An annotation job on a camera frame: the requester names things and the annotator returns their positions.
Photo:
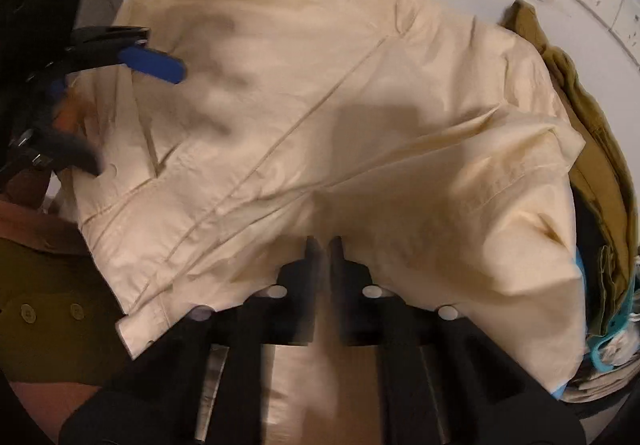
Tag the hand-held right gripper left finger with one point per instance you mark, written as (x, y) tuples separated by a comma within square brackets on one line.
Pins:
[(310, 275)]

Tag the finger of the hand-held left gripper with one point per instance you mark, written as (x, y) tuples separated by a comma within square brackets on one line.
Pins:
[(155, 65), (60, 145)]

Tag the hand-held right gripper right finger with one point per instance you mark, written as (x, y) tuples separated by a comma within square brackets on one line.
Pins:
[(340, 275)]

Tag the cream shirt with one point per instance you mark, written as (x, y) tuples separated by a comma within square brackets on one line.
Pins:
[(350, 125)]

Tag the person's olive buttoned coat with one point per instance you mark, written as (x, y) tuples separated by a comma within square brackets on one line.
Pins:
[(50, 315)]

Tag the dark cloth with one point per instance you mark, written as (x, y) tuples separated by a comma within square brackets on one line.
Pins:
[(592, 235)]

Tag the tan folded cloth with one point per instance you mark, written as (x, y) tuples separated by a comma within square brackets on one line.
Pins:
[(595, 382)]

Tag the olive green garment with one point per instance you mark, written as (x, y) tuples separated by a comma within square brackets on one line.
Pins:
[(595, 165)]

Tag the blue patterned cloth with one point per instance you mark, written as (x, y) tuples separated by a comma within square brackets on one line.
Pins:
[(617, 340)]

